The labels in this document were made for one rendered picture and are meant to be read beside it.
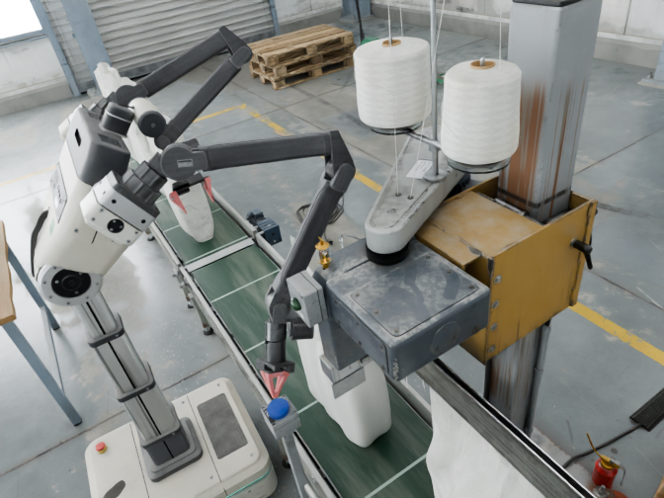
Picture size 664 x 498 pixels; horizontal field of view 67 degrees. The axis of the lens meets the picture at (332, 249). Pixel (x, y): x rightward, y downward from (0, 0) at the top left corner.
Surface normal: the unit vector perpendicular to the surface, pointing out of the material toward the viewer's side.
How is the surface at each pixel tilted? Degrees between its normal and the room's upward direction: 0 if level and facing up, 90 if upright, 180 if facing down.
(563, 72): 90
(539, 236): 90
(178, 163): 74
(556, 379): 0
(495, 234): 0
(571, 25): 90
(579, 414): 0
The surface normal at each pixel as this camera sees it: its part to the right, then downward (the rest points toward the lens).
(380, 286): -0.13, -0.80
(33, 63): 0.52, 0.44
